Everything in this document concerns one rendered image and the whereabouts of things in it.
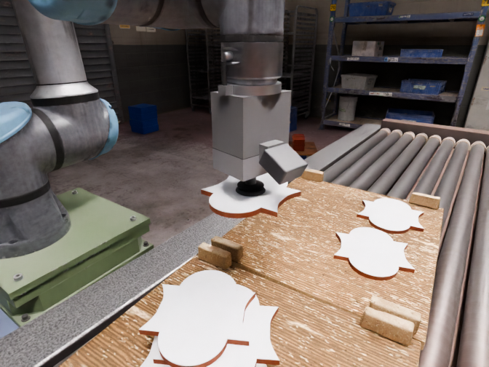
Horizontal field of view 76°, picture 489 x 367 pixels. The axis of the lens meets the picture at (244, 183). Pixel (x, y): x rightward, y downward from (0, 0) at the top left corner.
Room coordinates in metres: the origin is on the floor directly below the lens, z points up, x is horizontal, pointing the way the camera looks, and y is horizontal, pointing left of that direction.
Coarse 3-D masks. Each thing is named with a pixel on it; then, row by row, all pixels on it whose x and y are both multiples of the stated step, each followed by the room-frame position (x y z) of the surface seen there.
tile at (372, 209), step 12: (372, 204) 0.62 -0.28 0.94; (384, 204) 0.62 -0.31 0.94; (396, 204) 0.62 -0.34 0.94; (360, 216) 0.57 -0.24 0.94; (372, 216) 0.56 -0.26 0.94; (384, 216) 0.56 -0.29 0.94; (396, 216) 0.56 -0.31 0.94; (408, 216) 0.56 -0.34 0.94; (420, 216) 0.58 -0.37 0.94; (384, 228) 0.52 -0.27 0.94; (396, 228) 0.52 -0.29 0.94; (408, 228) 0.52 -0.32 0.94; (420, 228) 0.52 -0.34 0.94
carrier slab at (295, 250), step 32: (320, 192) 0.70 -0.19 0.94; (352, 192) 0.70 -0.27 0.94; (256, 224) 0.55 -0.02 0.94; (288, 224) 0.55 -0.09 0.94; (320, 224) 0.55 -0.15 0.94; (352, 224) 0.55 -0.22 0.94; (256, 256) 0.44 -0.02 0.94; (288, 256) 0.44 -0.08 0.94; (320, 256) 0.44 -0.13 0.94; (416, 256) 0.44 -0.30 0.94; (320, 288) 0.37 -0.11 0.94; (352, 288) 0.37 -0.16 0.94; (384, 288) 0.37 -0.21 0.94; (416, 288) 0.37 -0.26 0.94
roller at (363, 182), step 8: (408, 136) 1.27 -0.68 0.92; (400, 144) 1.16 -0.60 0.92; (392, 152) 1.06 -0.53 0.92; (400, 152) 1.12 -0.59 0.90; (376, 160) 0.99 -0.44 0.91; (384, 160) 0.98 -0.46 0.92; (392, 160) 1.03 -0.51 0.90; (368, 168) 0.91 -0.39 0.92; (376, 168) 0.91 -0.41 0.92; (384, 168) 0.94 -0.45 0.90; (360, 176) 0.84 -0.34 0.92; (368, 176) 0.84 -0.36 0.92; (376, 176) 0.87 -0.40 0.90; (352, 184) 0.78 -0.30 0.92; (360, 184) 0.78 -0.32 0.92; (368, 184) 0.81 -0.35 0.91
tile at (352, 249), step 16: (352, 240) 0.48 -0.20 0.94; (368, 240) 0.48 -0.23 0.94; (384, 240) 0.48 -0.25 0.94; (336, 256) 0.44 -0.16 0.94; (352, 256) 0.43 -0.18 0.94; (368, 256) 0.43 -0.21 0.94; (384, 256) 0.43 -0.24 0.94; (400, 256) 0.43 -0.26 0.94; (368, 272) 0.39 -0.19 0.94; (384, 272) 0.39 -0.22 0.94
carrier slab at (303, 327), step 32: (160, 288) 0.37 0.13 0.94; (256, 288) 0.37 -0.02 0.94; (288, 288) 0.37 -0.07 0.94; (128, 320) 0.31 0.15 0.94; (288, 320) 0.31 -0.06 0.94; (320, 320) 0.31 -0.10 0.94; (352, 320) 0.31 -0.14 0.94; (96, 352) 0.26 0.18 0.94; (128, 352) 0.26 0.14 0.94; (288, 352) 0.26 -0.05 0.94; (320, 352) 0.26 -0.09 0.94; (352, 352) 0.26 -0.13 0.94; (384, 352) 0.26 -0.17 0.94; (416, 352) 0.26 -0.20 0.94
